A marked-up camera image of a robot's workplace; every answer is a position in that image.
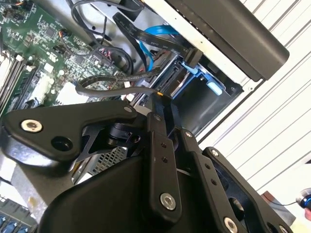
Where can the hard disk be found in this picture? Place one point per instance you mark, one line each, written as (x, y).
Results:
(178, 81)

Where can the person's hand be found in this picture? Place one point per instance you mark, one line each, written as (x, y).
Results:
(308, 216)

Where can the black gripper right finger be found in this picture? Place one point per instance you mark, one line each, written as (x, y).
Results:
(206, 170)

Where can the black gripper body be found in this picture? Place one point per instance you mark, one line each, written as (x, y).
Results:
(109, 206)

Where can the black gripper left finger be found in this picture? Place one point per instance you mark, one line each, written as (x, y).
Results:
(60, 121)

